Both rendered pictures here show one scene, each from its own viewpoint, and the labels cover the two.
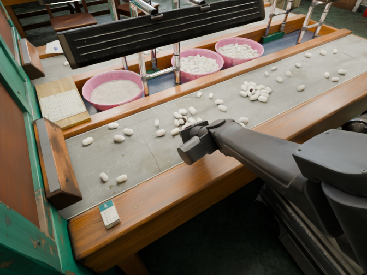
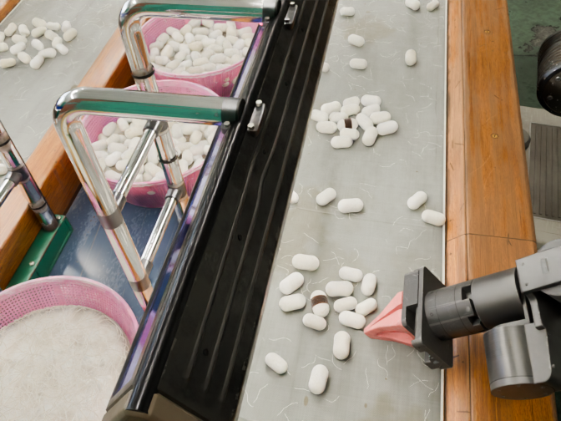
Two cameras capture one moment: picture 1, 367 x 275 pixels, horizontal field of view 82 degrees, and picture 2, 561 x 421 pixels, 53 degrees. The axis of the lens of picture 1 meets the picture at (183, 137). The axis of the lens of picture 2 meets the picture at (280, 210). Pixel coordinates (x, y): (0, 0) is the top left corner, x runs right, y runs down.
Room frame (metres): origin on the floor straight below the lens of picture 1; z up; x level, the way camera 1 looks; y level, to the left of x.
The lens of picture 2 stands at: (0.34, 0.30, 1.39)
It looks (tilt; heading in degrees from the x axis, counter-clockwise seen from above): 49 degrees down; 316
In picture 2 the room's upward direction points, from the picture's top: 5 degrees counter-clockwise
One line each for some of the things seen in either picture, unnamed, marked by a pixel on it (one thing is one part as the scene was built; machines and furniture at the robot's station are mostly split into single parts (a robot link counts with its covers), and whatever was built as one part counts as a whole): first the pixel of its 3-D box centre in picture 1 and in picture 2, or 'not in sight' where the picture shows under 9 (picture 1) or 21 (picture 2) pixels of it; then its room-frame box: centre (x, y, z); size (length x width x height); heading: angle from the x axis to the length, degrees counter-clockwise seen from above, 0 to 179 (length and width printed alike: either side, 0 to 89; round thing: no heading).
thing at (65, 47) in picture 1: (178, 23); (265, 92); (0.64, 0.01, 1.08); 0.62 x 0.08 x 0.07; 121
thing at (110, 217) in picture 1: (109, 213); not in sight; (0.22, 0.19, 0.77); 0.06 x 0.04 x 0.02; 31
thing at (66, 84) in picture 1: (60, 101); not in sight; (0.67, 0.49, 0.77); 0.33 x 0.15 x 0.01; 31
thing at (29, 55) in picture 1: (30, 57); not in sight; (0.94, 0.71, 0.83); 0.30 x 0.06 x 0.07; 31
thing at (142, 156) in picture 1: (268, 89); (361, 98); (0.81, -0.39, 0.73); 1.81 x 0.30 x 0.02; 121
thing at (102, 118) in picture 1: (241, 76); not in sight; (0.96, -0.30, 0.71); 1.81 x 0.05 x 0.11; 121
